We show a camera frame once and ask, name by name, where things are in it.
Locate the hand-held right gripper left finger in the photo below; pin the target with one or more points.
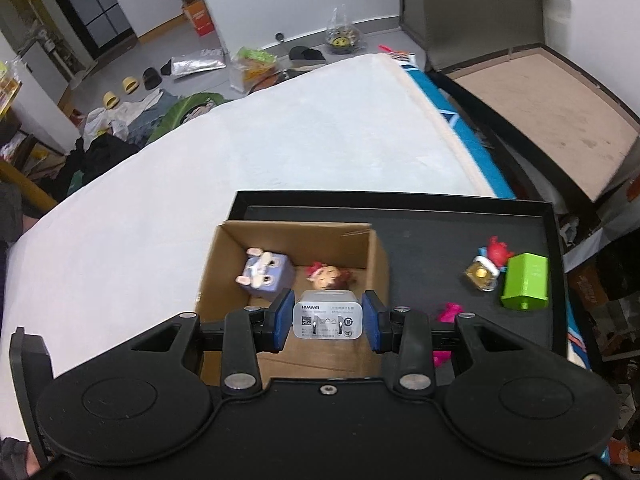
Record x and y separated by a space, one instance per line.
281 320

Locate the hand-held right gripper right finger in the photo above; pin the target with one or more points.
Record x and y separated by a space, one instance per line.
372 322

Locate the white charger plug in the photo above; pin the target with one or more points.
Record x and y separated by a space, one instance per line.
327 317

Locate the brown cardboard box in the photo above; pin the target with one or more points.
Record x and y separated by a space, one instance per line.
300 365

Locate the purple rabbit cube toy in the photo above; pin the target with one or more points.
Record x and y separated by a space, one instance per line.
265 272

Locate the brown-haired head figurine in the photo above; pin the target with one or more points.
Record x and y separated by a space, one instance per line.
330 277

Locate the pink toy figure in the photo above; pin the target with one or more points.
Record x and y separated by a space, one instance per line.
448 312

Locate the black shallow tray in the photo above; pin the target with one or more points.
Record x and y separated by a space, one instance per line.
425 240

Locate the red-hatted gold figurine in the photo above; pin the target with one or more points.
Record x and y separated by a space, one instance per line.
484 270

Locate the green plastic block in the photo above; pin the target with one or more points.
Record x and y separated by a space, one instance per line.
526 280

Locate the person's left hand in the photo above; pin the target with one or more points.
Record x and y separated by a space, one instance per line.
15 455

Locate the white mattress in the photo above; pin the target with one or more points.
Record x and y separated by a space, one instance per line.
250 150

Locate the person's grey trouser leg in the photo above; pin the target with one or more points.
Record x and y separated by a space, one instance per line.
10 210

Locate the green leaf-shaped pillow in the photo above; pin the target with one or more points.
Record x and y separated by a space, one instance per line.
187 107

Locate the black clothes pile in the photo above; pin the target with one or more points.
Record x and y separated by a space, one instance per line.
100 160

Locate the green snack bag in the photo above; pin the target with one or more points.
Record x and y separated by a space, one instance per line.
255 65

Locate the white plastic bag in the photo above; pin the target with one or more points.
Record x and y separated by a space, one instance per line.
107 120

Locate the black cap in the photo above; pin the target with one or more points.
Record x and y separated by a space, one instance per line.
305 53

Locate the silver foil bag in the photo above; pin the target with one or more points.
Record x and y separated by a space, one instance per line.
197 63

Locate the black framed brown board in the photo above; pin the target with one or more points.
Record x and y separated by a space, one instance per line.
545 110

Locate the black slipper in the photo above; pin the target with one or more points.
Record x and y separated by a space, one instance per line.
165 66
150 78

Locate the yellow slipper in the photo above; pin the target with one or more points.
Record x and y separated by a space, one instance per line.
110 100
131 84

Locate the clear bag with yellow toy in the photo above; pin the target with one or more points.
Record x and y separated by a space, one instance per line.
342 35

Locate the orange cardboard box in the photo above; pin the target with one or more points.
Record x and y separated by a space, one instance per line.
200 15

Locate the grey leaning board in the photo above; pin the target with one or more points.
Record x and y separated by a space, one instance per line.
470 5

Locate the black grid glass door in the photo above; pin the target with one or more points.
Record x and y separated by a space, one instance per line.
85 5

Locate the yellow wooden frame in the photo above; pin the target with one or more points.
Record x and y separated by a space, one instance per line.
25 182

